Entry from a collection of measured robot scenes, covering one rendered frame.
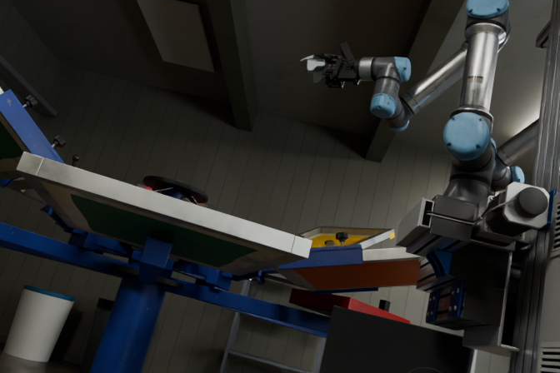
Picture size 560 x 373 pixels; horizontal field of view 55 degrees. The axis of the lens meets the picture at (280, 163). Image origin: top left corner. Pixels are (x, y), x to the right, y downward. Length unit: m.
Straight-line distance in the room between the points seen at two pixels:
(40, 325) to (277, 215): 2.78
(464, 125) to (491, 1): 0.40
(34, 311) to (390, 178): 4.19
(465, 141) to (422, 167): 5.36
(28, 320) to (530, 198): 5.47
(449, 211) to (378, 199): 5.37
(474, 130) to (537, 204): 0.40
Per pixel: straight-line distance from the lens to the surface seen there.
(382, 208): 6.63
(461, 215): 1.30
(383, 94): 1.67
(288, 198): 6.56
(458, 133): 1.53
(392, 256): 1.93
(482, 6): 1.74
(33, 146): 1.98
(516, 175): 2.20
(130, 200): 1.08
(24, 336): 6.17
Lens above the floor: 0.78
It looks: 18 degrees up
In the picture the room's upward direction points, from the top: 15 degrees clockwise
